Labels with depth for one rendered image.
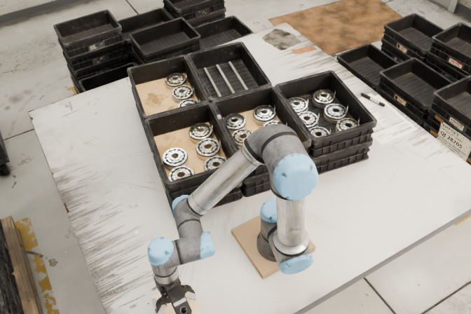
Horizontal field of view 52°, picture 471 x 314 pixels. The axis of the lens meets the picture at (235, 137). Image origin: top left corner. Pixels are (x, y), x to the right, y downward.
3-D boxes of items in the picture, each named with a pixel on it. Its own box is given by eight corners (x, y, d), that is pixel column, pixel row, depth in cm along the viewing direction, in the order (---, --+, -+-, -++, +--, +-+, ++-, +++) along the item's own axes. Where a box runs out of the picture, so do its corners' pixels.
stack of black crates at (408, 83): (449, 132, 303) (465, 90, 279) (413, 150, 293) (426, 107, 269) (404, 98, 328) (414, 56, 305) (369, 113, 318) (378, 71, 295)
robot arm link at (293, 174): (299, 237, 170) (300, 126, 132) (316, 272, 160) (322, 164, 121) (267, 247, 168) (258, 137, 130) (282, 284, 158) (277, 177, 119)
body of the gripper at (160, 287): (176, 276, 161) (171, 256, 153) (187, 296, 155) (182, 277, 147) (155, 287, 158) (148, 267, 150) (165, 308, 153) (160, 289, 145)
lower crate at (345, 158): (370, 160, 213) (374, 141, 204) (309, 179, 206) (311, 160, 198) (327, 106, 240) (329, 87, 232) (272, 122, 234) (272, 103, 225)
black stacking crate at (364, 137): (373, 142, 205) (378, 123, 197) (311, 162, 199) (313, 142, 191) (329, 90, 232) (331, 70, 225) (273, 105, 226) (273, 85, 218)
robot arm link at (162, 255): (177, 253, 135) (147, 261, 134) (182, 273, 143) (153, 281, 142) (172, 230, 141) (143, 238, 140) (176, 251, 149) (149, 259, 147)
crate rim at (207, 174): (242, 167, 185) (242, 162, 184) (167, 189, 179) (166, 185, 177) (210, 105, 213) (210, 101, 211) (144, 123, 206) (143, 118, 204)
